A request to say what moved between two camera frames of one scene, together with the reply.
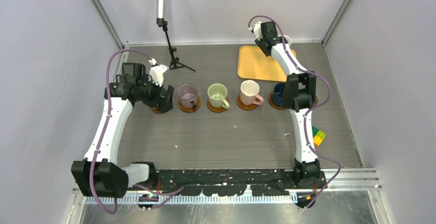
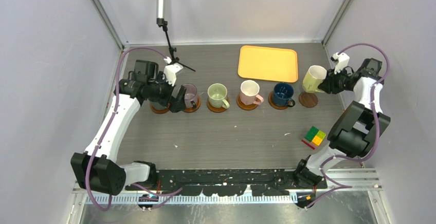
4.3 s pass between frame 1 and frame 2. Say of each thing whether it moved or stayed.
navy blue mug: stayed
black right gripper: moved
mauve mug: stayed
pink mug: stayed
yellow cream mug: moved
